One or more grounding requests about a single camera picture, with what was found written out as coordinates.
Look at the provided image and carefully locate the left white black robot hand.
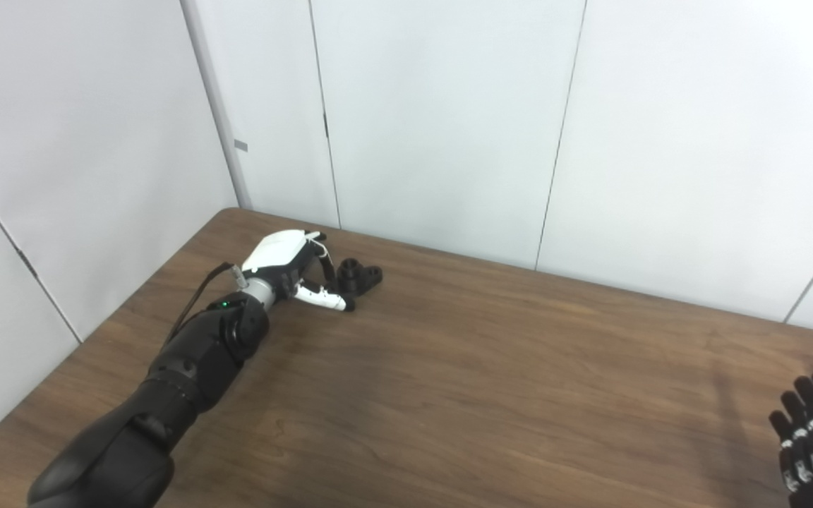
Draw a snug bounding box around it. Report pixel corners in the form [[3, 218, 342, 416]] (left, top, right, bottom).
[[241, 230, 356, 313]]

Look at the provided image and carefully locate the black plastic holder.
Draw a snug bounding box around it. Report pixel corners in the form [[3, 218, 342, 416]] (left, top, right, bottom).
[[336, 258, 384, 296]]

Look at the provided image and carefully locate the grey wall corner post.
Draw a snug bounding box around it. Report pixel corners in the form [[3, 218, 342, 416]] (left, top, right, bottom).
[[181, 0, 252, 209]]

